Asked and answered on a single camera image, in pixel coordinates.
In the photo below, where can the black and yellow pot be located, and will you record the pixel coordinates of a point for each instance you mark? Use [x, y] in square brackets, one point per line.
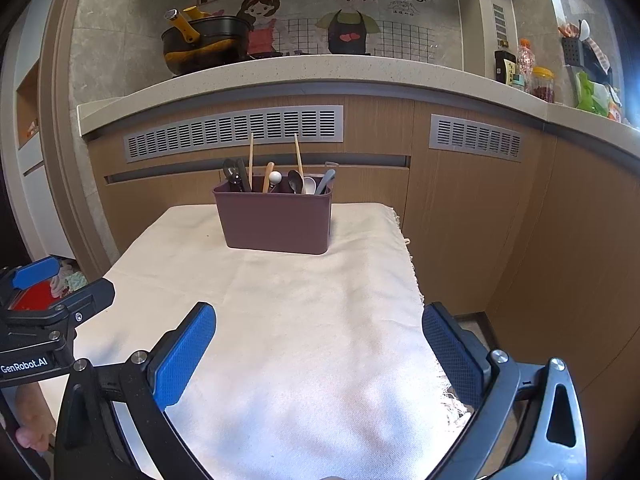
[200, 57]

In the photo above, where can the black storage rack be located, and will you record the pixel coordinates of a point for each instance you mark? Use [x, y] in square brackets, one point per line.
[575, 52]

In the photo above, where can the red floor mat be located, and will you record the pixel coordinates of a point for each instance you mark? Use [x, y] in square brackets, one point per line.
[32, 297]

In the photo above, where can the purple utensil holder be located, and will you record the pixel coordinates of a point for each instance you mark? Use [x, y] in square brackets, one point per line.
[275, 220]

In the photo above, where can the black spoon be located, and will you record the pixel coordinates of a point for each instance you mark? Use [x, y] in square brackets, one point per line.
[295, 180]

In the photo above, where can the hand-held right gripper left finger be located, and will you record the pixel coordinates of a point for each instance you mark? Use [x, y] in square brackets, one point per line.
[185, 355]

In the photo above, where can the black kitchen utensil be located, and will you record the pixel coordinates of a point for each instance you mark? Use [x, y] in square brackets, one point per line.
[230, 169]

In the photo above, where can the cartoon wall poster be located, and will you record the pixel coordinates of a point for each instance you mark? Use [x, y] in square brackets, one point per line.
[300, 25]

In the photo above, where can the long grey vent grille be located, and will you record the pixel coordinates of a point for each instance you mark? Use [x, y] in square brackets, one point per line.
[225, 130]

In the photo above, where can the black seasoning container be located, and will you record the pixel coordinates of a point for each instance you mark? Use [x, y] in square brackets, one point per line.
[504, 65]

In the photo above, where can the light stone countertop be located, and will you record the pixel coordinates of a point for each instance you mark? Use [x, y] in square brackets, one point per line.
[300, 72]

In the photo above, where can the short grey vent grille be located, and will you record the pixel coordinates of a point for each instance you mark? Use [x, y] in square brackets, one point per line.
[475, 137]

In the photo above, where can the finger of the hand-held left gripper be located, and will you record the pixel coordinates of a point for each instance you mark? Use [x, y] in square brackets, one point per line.
[35, 269]
[85, 300]

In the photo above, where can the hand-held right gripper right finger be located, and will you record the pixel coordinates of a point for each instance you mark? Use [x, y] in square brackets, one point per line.
[450, 355]

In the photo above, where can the green packet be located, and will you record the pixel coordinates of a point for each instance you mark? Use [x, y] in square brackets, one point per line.
[592, 92]

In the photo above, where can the person's left hand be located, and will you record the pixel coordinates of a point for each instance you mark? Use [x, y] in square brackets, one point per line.
[32, 415]

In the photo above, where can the wooden kitchen cabinet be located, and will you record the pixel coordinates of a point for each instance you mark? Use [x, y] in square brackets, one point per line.
[450, 210]

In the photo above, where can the orange capped plastic bottle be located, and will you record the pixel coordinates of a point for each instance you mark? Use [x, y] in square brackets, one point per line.
[526, 60]

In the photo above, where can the white plastic spoon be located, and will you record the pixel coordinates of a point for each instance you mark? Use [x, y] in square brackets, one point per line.
[310, 186]

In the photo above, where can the wooden chopstick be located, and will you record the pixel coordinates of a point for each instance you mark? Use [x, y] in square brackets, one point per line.
[298, 155]

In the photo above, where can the yellow lidded jar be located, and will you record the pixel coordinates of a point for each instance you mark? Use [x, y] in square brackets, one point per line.
[543, 85]

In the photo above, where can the white spoon in rack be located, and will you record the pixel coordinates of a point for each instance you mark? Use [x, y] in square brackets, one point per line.
[584, 29]

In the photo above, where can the white tablecloth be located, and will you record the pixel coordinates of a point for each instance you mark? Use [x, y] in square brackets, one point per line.
[310, 320]

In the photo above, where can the pile of pale cloths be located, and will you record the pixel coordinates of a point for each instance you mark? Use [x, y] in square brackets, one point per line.
[70, 277]

